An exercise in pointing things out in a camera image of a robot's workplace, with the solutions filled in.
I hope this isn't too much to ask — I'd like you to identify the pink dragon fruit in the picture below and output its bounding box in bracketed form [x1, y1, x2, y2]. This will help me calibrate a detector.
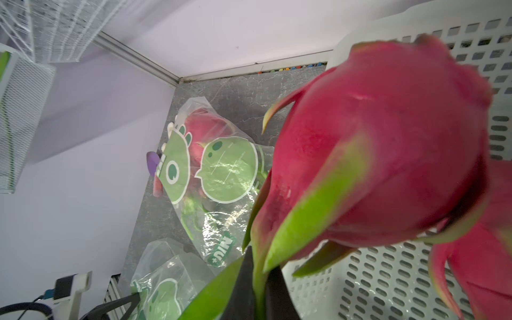
[428, 160, 511, 319]
[177, 33, 493, 320]

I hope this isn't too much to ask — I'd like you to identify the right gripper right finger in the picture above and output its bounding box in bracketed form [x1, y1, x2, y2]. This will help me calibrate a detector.
[265, 267, 301, 320]

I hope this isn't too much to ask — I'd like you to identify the zip-top bag green print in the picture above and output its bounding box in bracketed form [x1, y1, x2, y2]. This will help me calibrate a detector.
[130, 238, 214, 319]
[155, 97, 273, 274]

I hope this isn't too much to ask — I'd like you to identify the white wire wall shelf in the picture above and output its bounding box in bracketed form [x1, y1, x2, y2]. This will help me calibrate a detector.
[1, 0, 126, 64]

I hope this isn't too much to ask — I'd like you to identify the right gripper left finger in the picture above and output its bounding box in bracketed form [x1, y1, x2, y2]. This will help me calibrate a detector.
[220, 246, 255, 320]

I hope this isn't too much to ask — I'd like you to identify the white mesh wall box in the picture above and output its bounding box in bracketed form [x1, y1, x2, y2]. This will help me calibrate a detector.
[1, 44, 56, 194]

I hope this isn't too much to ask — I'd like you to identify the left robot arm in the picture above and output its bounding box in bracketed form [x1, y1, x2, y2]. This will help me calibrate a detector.
[1, 293, 141, 319]

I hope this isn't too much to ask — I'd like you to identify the dragon fruit in far bag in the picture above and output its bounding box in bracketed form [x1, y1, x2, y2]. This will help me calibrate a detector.
[185, 107, 236, 167]

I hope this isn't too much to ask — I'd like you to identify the white plastic basket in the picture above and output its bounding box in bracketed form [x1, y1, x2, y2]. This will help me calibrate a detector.
[279, 0, 512, 320]

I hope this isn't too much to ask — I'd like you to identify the white vented cable duct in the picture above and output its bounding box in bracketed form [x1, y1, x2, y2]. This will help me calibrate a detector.
[104, 275, 124, 320]

